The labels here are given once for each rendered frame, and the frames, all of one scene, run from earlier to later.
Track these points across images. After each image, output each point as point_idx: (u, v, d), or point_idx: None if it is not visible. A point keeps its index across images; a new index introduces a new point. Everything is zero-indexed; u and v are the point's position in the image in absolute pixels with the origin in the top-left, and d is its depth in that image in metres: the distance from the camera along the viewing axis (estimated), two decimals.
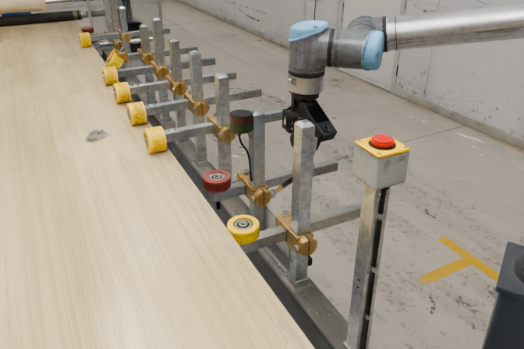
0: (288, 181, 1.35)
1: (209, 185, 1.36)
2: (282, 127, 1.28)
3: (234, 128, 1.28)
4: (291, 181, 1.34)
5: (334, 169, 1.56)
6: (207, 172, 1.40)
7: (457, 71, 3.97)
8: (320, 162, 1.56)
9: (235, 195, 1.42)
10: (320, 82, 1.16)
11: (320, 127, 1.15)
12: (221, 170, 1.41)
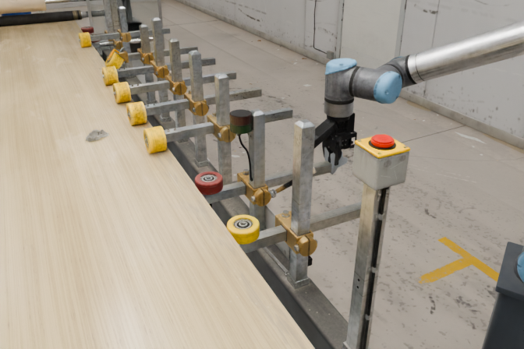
0: (288, 183, 1.35)
1: (200, 187, 1.35)
2: None
3: (234, 128, 1.28)
4: (292, 184, 1.34)
5: (328, 170, 1.55)
6: (199, 174, 1.39)
7: None
8: (314, 163, 1.55)
9: (227, 198, 1.41)
10: (329, 107, 1.45)
11: None
12: (213, 172, 1.40)
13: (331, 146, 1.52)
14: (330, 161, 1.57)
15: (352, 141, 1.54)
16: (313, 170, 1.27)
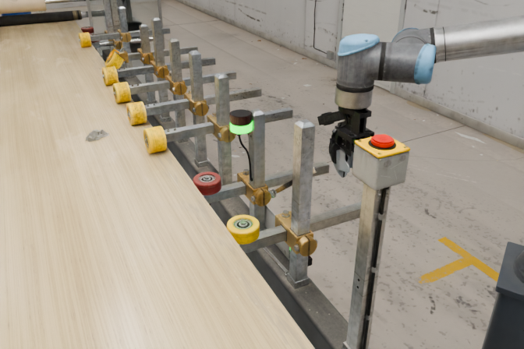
0: (288, 183, 1.35)
1: (199, 187, 1.34)
2: None
3: (234, 128, 1.28)
4: (292, 184, 1.34)
5: (326, 171, 1.55)
6: (197, 174, 1.39)
7: (457, 71, 3.97)
8: None
9: (224, 199, 1.41)
10: None
11: (331, 112, 1.30)
12: (211, 173, 1.40)
13: None
14: None
15: (353, 149, 1.19)
16: (313, 170, 1.27)
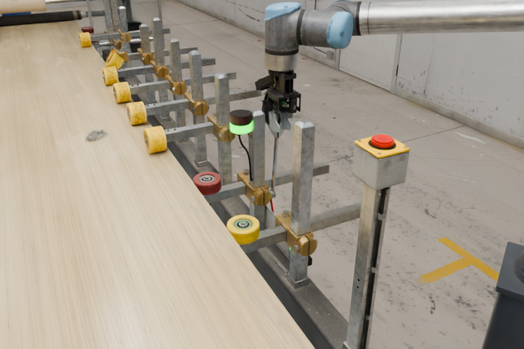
0: (273, 164, 1.41)
1: (199, 187, 1.34)
2: (299, 111, 1.32)
3: (234, 128, 1.28)
4: (274, 160, 1.41)
5: (326, 171, 1.55)
6: (197, 174, 1.39)
7: (457, 71, 3.97)
8: None
9: (224, 199, 1.41)
10: None
11: None
12: (211, 173, 1.40)
13: None
14: (277, 122, 1.39)
15: (281, 109, 1.30)
16: None
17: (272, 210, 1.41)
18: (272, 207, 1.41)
